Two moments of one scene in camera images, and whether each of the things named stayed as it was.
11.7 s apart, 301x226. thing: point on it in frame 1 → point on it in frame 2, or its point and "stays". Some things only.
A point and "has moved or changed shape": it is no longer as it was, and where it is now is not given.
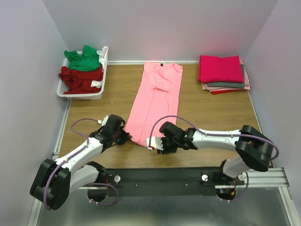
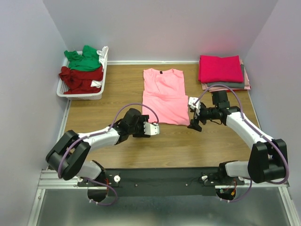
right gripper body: x=170 y=146 → x=205 y=114
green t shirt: x=88 y=61 stays
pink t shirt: x=158 y=95 has moved or changed shape
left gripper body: x=121 y=137 → x=139 y=129
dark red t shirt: x=80 y=82 stays
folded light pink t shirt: x=247 y=84 stays
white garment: x=103 y=57 stays
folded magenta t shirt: x=214 y=69 stays
